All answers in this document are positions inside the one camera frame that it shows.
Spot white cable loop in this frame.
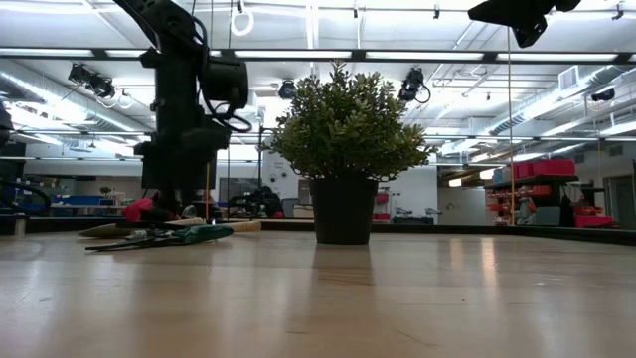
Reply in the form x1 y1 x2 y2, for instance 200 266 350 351
230 8 255 38

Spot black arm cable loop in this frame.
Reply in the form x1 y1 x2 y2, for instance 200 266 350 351
0 177 53 216

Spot thin black cable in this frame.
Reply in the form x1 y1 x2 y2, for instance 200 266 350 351
226 0 234 220

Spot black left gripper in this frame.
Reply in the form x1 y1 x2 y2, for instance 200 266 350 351
132 113 233 221

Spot red wall bins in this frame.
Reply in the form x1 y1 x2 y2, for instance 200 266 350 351
372 191 392 222

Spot black aluminium table frame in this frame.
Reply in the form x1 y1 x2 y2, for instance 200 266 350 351
0 46 636 247

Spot green pruning shears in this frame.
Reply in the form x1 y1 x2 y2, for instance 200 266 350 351
83 223 236 253

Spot wooden handle wide trowel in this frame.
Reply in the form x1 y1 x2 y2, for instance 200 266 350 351
78 216 207 239

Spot small red storage bin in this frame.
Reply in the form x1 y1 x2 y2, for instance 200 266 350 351
573 214 615 229

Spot large red storage bin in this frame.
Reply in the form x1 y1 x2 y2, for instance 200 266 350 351
512 158 577 181

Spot red black gardening glove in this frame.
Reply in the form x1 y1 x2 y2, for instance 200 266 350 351
120 197 165 223

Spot black shelf rack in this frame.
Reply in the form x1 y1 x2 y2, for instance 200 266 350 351
484 157 580 227

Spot green plant in black pot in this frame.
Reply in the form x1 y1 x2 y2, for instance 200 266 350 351
266 59 439 246

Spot wooden handle hand rake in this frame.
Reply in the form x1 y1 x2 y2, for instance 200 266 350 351
229 219 263 234

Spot black robot on bench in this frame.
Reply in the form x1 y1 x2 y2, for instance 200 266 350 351
227 193 257 219

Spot silver ventilation duct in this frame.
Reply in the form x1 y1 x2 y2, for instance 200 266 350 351
488 64 636 137
0 69 150 150

